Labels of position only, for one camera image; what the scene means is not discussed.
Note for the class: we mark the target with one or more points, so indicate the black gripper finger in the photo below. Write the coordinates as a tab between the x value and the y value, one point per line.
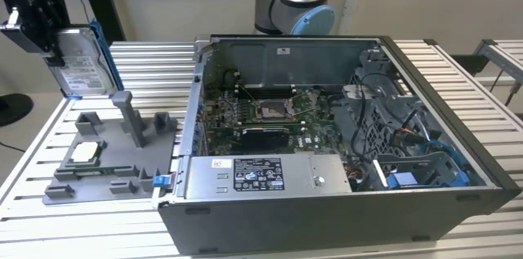
48	11

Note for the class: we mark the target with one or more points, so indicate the hard disk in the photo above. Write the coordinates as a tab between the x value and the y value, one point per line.
81	66

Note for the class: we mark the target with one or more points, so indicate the grey metal disk bay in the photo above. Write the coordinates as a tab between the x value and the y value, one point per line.
379	124

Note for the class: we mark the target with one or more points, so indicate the blue disk carrier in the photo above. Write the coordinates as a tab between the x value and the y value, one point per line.
401	180

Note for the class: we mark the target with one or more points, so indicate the black round stand base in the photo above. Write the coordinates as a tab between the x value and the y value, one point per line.
13	109

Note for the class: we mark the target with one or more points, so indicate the silver CPU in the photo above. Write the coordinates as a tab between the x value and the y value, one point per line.
84	152

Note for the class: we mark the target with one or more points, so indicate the grey parts rack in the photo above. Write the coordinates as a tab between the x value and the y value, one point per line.
123	161

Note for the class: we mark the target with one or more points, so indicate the installed RAM sticks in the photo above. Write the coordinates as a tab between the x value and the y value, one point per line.
267	89

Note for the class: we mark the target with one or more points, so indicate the blue case latch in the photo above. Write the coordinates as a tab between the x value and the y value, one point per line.
160	181

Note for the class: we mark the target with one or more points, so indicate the CPU socket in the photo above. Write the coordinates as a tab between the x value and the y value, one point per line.
272	109

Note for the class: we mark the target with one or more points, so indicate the silver power supply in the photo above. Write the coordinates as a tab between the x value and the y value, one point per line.
204	179

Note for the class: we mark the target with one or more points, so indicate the black graphics card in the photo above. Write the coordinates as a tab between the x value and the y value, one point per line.
264	139

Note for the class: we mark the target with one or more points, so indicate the green motherboard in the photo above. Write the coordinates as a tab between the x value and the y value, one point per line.
313	130

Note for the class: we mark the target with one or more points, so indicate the open black PC case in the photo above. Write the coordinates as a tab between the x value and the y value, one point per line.
327	222

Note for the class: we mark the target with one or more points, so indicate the metal slat side table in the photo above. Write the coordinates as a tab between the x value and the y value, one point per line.
504	54

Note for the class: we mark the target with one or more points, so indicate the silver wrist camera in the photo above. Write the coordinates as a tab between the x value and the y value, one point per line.
28	40

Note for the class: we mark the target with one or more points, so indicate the black upright post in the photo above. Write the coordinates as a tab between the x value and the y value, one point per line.
109	2

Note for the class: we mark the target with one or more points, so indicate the black table bracket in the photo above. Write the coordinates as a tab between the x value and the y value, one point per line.
470	63

